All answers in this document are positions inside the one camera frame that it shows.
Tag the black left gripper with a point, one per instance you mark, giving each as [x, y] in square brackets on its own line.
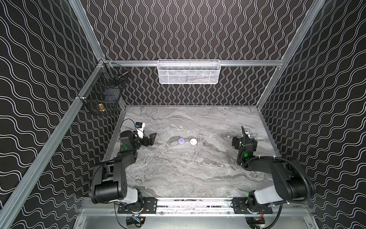
[146, 140]

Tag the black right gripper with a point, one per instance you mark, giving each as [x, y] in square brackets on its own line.
[245, 141]

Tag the purple earbud charging case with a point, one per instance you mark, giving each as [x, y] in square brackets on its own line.
[181, 141]

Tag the white earbud charging case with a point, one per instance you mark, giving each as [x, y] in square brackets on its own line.
[193, 141]

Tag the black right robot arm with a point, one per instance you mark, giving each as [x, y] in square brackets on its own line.
[291, 184]

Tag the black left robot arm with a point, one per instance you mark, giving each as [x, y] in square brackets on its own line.
[109, 180]

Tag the brass fitting in basket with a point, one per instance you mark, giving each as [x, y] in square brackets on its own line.
[101, 108]

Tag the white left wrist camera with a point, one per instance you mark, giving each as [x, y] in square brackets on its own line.
[139, 127]

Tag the black wire basket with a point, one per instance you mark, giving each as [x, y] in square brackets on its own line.
[106, 88]

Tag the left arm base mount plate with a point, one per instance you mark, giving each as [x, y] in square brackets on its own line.
[145, 205]

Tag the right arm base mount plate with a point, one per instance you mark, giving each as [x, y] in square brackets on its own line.
[245, 206]

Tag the aluminium front rail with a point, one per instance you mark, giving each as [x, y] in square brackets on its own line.
[175, 207]

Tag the white mesh wire basket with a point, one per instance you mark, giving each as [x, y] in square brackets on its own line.
[188, 72]

